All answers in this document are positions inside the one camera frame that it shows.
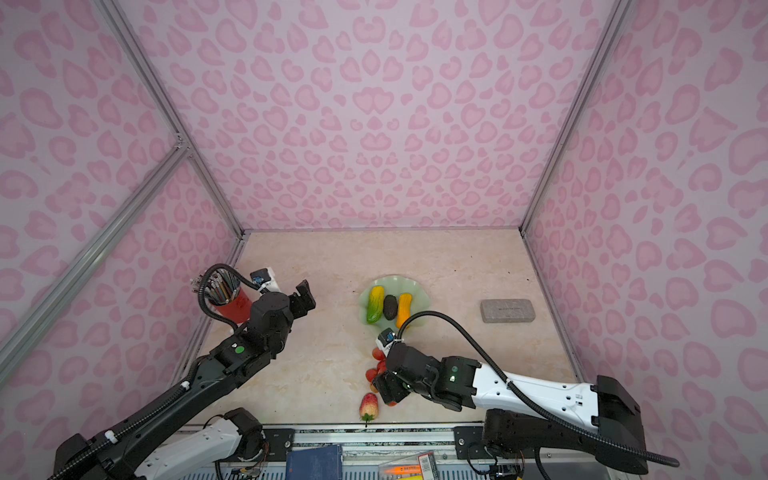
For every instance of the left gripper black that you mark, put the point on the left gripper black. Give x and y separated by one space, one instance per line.
306 295

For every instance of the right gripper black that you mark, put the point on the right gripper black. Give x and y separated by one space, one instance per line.
387 379

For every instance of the red fake peach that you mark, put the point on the red fake peach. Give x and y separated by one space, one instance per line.
369 408

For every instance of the dark fake avocado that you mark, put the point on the dark fake avocado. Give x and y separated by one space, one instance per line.
390 307

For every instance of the yellow orange fake fruit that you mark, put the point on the yellow orange fake fruit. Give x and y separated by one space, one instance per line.
404 309

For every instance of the green yellow fake fruit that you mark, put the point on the green yellow fake fruit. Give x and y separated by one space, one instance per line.
374 309

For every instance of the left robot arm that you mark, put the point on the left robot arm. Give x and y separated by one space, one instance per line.
118 451

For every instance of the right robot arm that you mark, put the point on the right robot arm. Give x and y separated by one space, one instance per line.
521 413

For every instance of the red fake grape bunch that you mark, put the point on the red fake grape bunch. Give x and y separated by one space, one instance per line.
375 366

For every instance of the green scalloped fruit bowl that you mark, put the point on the green scalloped fruit bowl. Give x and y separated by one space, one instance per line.
397 286

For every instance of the red pencil cup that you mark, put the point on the red pencil cup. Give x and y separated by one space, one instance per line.
237 309

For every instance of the pencils bundle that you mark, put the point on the pencils bundle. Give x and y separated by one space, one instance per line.
219 288

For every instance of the orange marker pack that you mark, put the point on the orange marker pack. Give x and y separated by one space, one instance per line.
420 466

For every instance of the grey stone block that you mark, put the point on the grey stone block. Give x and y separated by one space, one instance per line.
498 311

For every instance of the blue box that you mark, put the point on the blue box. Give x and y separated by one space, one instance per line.
323 463

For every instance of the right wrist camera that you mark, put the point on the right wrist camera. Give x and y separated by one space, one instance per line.
386 339

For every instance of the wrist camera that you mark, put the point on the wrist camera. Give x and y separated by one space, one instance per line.
264 280
386 339

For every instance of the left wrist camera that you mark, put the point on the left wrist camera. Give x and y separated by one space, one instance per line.
264 280

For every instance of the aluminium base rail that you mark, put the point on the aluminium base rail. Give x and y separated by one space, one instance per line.
366 452

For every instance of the aluminium diagonal frame bar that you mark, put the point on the aluminium diagonal frame bar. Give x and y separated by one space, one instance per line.
39 319

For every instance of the aluminium frame post left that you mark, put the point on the aluminium frame post left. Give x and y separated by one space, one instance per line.
126 37

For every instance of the aluminium frame post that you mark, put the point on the aluminium frame post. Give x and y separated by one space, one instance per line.
620 13
126 37

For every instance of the aluminium frame post right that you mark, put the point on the aluminium frame post right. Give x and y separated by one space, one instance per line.
620 13

